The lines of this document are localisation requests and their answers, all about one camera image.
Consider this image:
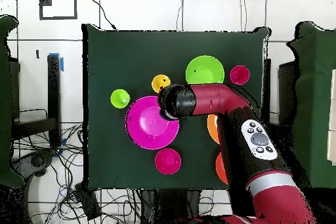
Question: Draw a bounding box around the red-orange bowl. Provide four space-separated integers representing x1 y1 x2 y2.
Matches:
215 152 230 185

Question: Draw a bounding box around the black chair base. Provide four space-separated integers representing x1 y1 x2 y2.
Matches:
11 148 56 183

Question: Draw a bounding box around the red-pink cup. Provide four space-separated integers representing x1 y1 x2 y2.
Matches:
229 65 251 86

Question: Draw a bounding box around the blue tape strip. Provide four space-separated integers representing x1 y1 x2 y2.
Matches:
49 52 64 72

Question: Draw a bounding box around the black metal frame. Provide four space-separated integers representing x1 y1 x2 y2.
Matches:
10 53 62 148
262 58 299 126

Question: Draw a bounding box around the large orange bowl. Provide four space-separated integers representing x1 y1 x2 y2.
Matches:
206 113 221 145

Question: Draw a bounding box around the black cable with plug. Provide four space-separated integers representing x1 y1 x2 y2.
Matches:
87 0 117 31

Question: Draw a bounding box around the tangle of cables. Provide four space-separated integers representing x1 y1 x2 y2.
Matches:
11 108 142 224

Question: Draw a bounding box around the dark green tablecloth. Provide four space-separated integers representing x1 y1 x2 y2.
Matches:
81 23 271 191

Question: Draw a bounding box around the large pink bowl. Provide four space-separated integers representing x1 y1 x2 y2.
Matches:
125 95 181 150

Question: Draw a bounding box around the yellow cup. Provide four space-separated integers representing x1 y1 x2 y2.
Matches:
151 74 172 94

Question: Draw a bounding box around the small red-pink bowl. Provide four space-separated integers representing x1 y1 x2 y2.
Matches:
154 148 182 175

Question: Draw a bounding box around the black floor box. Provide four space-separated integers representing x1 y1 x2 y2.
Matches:
73 181 102 221

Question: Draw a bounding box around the lime green bowl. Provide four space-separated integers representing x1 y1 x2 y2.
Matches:
185 55 225 85

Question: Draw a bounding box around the lime green cup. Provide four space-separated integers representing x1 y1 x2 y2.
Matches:
110 89 131 110

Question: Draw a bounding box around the thin grey cable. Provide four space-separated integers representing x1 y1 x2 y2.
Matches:
239 0 247 32

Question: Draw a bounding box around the green cloth side table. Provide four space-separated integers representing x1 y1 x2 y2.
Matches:
287 21 336 189
0 14 25 189

